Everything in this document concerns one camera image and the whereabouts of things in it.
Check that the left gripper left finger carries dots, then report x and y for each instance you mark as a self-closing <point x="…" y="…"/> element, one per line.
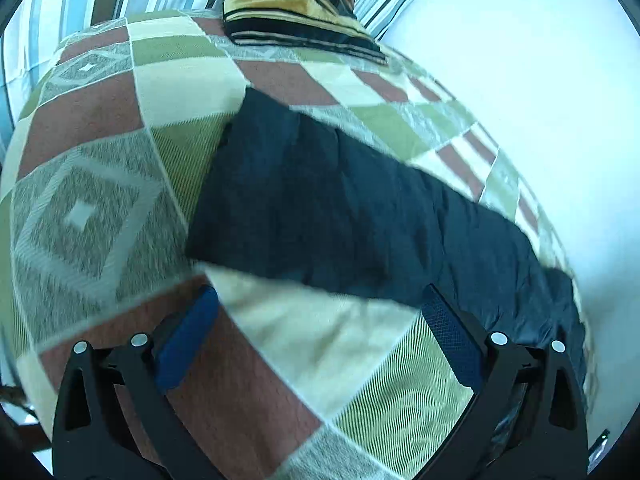
<point x="91" y="437"/>

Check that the dark navy puffer jacket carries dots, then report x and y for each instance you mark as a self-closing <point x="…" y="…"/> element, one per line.
<point x="293" y="199"/>

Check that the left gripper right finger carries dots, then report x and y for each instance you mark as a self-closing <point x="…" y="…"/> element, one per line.
<point x="525" y="419"/>

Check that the yellow black striped pillow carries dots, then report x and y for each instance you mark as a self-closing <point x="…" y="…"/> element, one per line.
<point x="328" y="25"/>

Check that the checkered green brown bedspread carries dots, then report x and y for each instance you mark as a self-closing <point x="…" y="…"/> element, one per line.
<point x="292" y="382"/>

